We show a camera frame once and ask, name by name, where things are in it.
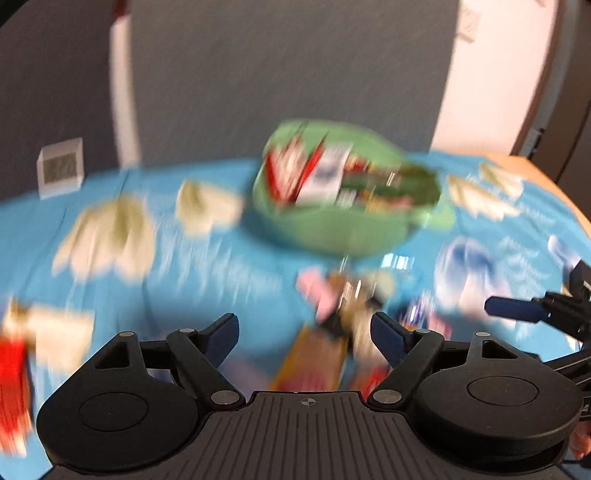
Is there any silver foil candy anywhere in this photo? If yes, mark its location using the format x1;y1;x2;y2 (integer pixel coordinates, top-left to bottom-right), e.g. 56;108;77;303
344;270;398;319

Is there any dark brown door frame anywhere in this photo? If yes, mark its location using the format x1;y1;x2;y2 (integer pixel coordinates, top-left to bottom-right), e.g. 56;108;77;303
510;0;591;185

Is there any white wall socket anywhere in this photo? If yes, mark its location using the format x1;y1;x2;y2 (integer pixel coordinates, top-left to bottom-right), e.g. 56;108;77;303
461;7;482;45

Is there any dark grey felt panel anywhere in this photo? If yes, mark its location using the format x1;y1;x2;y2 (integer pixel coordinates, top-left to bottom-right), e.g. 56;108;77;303
0;0;125;200

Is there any red white snack packet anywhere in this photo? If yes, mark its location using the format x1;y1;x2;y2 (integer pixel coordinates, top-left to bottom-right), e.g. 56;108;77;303
264;136;326;204

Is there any red gold patterned packet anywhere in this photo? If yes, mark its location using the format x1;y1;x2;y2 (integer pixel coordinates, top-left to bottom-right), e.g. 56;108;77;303
0;335;37;457

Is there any white digital clock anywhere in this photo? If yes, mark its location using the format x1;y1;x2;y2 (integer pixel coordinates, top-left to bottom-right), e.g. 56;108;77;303
36;137;86;200

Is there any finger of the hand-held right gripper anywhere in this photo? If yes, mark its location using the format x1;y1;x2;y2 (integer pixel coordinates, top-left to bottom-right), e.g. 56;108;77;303
484;291;591;344
540;353;591;386

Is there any pink snack packet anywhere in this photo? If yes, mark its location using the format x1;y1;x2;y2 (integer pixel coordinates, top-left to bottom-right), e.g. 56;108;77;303
295;267;345;321

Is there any green plastic bowl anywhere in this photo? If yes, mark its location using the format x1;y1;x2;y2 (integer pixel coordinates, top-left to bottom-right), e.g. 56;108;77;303
252;119;456;259

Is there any white pole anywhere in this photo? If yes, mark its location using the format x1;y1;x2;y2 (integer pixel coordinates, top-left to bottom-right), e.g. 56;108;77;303
110;14;141;168

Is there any green snack packet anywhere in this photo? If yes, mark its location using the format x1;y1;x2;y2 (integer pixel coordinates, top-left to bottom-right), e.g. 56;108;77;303
339;164;439;210

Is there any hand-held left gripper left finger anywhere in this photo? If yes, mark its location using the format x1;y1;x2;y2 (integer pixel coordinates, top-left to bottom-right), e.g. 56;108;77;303
93;313;246;409

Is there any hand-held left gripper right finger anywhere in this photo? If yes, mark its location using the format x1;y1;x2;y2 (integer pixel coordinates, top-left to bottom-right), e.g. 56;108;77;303
367;311;541;411

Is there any white blue snack packet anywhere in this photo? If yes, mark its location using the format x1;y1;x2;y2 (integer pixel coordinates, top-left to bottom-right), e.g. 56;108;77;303
295;144;352;207

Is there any blue foil candy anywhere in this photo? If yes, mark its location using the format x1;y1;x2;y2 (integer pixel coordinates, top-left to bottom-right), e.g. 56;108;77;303
399;293;451;337

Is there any blue floral tablecloth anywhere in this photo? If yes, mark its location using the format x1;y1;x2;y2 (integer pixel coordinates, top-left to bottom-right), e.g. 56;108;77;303
0;150;591;480

